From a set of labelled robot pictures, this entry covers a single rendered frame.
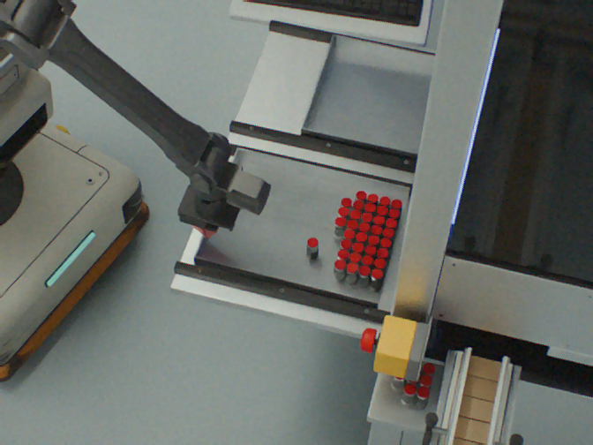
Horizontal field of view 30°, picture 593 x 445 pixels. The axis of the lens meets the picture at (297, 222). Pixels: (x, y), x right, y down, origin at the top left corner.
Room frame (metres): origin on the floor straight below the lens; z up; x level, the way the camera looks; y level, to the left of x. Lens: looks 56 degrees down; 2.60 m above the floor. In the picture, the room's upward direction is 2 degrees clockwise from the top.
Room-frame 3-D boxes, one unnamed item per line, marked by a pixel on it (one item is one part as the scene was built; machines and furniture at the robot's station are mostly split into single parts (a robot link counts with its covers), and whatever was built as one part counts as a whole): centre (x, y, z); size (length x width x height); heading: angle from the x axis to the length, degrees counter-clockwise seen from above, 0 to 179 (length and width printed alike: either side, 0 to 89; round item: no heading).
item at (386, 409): (0.82, -0.21, 0.87); 0.14 x 0.13 x 0.02; 76
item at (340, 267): (1.12, -0.10, 0.90); 0.18 x 0.02 x 0.05; 165
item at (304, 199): (1.14, -0.01, 0.90); 0.34 x 0.26 x 0.04; 76
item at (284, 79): (1.30, -0.09, 0.87); 0.70 x 0.48 x 0.02; 166
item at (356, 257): (1.11, -0.12, 0.90); 0.18 x 0.02 x 0.05; 166
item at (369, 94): (1.45, -0.20, 0.90); 0.34 x 0.26 x 0.04; 76
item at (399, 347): (0.84, -0.17, 0.99); 0.08 x 0.07 x 0.07; 76
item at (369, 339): (0.85, -0.13, 0.99); 0.04 x 0.04 x 0.04; 76
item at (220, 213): (1.11, 0.15, 1.02); 0.10 x 0.07 x 0.07; 75
